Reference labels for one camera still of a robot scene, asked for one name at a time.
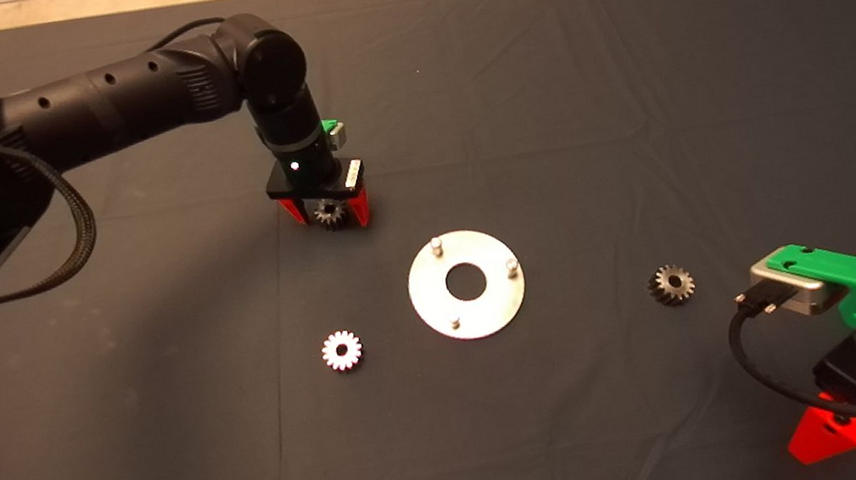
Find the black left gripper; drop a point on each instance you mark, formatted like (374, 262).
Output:
(305, 169)

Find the bright steel planetary gear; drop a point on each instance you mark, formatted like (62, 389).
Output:
(355, 356)

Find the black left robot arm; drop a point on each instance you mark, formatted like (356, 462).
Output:
(114, 101)

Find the round metal carrier plate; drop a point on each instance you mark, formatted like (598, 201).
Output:
(490, 307)

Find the dark steel planetary gear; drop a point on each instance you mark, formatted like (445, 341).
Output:
(664, 290)

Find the dark grey table cloth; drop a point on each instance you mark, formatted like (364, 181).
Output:
(541, 85)

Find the silver left camera box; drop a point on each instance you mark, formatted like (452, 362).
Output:
(340, 134)

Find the silver camera box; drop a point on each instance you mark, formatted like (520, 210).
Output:
(789, 294)
(340, 134)

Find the green left camera mount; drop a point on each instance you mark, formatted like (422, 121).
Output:
(329, 127)

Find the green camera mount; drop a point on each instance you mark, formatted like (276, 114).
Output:
(845, 272)
(329, 127)

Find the silver right camera box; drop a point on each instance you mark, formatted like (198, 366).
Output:
(789, 294)

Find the green right camera mount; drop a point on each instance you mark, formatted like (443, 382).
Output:
(845, 272)

